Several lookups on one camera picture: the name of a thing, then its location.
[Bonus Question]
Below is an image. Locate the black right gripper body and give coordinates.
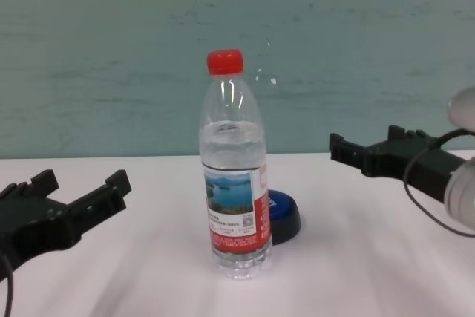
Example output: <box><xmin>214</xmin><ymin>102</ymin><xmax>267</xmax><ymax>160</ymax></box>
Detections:
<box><xmin>364</xmin><ymin>141</ymin><xmax>467</xmax><ymax>203</ymax></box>

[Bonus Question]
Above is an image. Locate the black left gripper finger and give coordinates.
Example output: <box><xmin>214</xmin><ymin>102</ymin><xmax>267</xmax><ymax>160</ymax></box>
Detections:
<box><xmin>30</xmin><ymin>169</ymin><xmax>61</xmax><ymax>200</ymax></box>
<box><xmin>64</xmin><ymin>169</ymin><xmax>133</xmax><ymax>248</ymax></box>

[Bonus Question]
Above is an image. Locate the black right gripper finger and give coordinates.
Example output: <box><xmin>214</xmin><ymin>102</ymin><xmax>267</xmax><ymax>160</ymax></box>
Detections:
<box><xmin>388</xmin><ymin>125</ymin><xmax>433</xmax><ymax>144</ymax></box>
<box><xmin>328</xmin><ymin>132</ymin><xmax>369</xmax><ymax>177</ymax></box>

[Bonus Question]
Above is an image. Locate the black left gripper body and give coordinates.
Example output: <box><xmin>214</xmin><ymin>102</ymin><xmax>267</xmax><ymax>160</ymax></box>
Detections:
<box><xmin>0</xmin><ymin>184</ymin><xmax>72</xmax><ymax>282</ymax></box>

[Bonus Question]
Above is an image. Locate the clear red-capped water bottle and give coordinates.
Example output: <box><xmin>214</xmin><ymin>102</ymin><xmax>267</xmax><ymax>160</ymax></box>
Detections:
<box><xmin>199</xmin><ymin>48</ymin><xmax>274</xmax><ymax>281</ymax></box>

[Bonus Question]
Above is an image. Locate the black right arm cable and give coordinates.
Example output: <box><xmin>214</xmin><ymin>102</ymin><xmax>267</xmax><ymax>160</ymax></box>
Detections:
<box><xmin>403</xmin><ymin>128</ymin><xmax>475</xmax><ymax>238</ymax></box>

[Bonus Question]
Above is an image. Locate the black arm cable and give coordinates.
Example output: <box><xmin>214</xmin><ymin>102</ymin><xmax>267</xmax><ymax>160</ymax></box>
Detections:
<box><xmin>0</xmin><ymin>249</ymin><xmax>16</xmax><ymax>317</ymax></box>
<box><xmin>403</xmin><ymin>128</ymin><xmax>475</xmax><ymax>238</ymax></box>

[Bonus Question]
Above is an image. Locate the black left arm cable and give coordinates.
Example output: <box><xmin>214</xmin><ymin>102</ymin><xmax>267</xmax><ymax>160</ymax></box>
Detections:
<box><xmin>0</xmin><ymin>249</ymin><xmax>16</xmax><ymax>317</ymax></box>

